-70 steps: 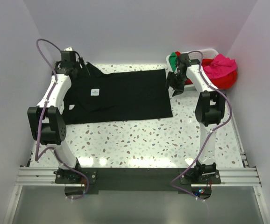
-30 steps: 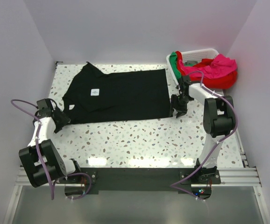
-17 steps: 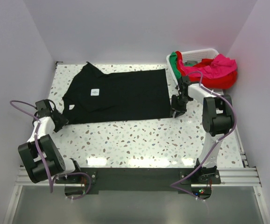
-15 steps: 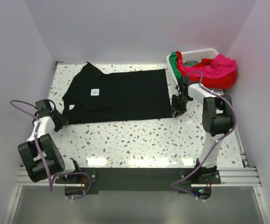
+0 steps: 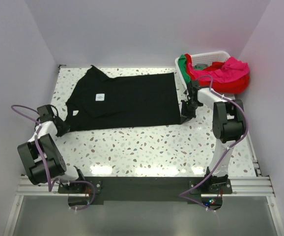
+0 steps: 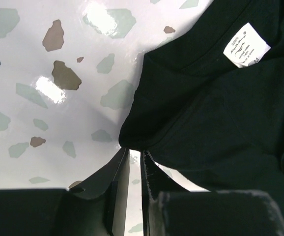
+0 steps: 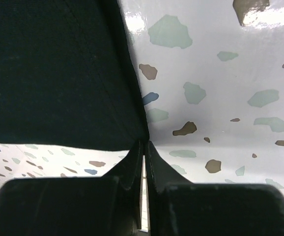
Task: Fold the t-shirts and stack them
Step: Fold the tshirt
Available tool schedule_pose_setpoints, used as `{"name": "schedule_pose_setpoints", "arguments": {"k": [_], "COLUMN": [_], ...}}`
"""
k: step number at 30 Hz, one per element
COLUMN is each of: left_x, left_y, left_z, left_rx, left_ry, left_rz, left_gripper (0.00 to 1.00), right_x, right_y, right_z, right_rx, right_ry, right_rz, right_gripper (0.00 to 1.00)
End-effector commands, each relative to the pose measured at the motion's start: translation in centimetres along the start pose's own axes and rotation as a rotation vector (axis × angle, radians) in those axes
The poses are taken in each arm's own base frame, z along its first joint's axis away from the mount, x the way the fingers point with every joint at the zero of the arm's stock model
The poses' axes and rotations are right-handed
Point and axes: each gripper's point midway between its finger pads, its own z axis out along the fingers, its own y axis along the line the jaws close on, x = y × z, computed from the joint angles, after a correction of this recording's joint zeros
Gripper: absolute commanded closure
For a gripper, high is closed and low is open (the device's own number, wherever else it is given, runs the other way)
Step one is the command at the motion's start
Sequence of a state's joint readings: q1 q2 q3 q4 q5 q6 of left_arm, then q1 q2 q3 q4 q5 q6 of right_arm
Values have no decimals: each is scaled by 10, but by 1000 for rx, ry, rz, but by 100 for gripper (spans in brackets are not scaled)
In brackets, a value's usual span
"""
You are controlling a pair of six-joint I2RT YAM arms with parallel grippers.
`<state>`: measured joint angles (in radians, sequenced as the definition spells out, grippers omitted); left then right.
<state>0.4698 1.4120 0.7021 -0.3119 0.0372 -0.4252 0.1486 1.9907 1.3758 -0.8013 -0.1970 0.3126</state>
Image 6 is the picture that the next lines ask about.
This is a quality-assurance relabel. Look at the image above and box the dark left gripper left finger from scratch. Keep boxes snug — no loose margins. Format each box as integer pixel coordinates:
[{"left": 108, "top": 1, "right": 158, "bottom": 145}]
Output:
[{"left": 0, "top": 147, "right": 130, "bottom": 236}]

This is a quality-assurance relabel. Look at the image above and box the white shirt neck label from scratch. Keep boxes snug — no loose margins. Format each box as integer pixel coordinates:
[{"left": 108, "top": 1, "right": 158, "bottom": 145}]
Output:
[{"left": 223, "top": 23, "right": 271, "bottom": 68}]

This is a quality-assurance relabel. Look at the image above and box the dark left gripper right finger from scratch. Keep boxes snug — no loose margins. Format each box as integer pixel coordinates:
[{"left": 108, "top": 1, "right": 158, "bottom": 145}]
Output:
[{"left": 141, "top": 151, "right": 284, "bottom": 236}]

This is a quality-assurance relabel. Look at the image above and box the black t shirt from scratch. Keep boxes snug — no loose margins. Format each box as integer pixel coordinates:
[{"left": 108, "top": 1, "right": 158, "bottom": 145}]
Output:
[{"left": 118, "top": 0, "right": 284, "bottom": 192}]

